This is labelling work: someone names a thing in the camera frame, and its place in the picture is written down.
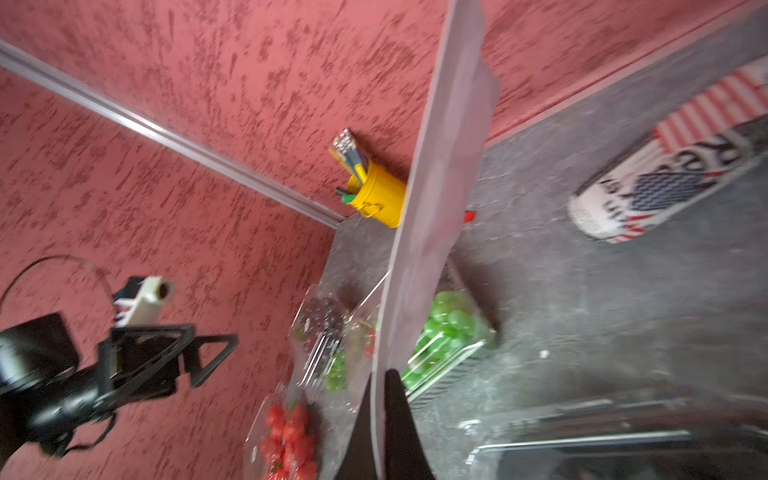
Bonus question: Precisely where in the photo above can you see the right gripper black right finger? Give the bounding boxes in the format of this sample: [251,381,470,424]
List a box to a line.
[384,369,435,480]

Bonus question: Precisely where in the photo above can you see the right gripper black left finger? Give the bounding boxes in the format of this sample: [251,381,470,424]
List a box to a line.
[334,378,378,480]

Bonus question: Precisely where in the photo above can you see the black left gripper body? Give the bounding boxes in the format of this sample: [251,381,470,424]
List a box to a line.
[98,325,195,402]

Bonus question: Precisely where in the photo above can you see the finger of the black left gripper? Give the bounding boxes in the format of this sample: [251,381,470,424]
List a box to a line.
[182,334,239,389]
[107,335,195,408]

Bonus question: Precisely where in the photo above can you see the clear box strawberries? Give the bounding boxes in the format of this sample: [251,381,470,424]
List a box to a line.
[242,385,319,479]

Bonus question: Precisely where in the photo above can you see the clear box dark grapes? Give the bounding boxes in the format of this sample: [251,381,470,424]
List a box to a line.
[289,282,383,404]

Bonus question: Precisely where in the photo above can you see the clear box dark plums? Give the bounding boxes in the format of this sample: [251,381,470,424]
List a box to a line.
[458,388,767,479]

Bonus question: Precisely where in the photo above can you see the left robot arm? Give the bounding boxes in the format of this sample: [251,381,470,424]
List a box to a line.
[1,313,239,463]

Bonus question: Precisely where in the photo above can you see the yellow metal pencil bucket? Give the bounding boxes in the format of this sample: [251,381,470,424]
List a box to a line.
[347,163,406,229]

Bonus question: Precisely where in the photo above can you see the pencils in bucket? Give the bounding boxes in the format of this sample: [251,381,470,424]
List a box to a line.
[329,128,369,204]

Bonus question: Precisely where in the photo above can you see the printed drink can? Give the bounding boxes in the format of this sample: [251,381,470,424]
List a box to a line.
[567,57,767,244]

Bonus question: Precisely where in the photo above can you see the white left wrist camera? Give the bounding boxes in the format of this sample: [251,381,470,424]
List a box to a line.
[113,276,175,328]

